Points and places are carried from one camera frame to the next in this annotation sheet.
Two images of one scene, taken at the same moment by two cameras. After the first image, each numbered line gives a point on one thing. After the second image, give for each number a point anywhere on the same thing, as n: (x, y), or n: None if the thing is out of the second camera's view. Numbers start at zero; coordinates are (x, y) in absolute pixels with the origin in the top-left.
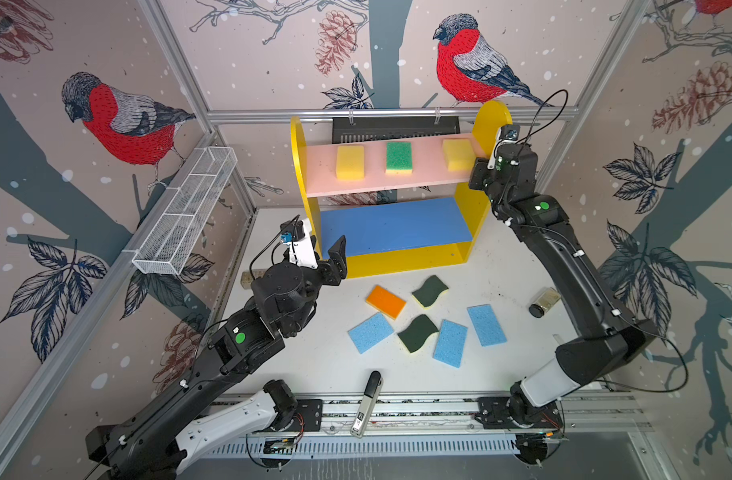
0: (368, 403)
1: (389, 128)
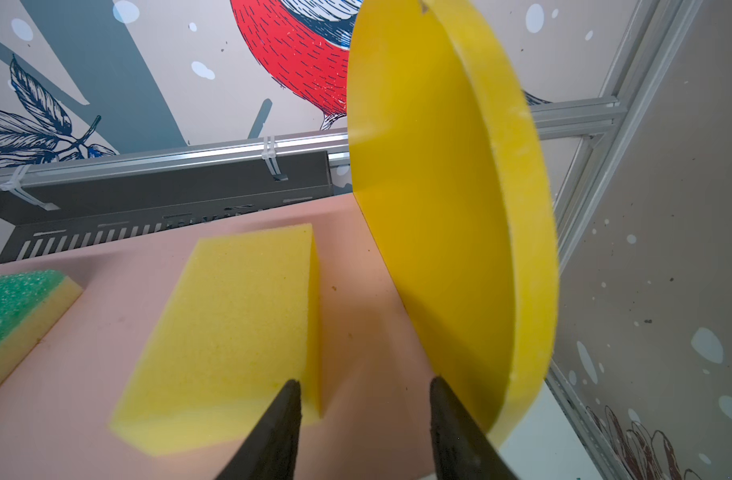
0: None
1: (27, 222)
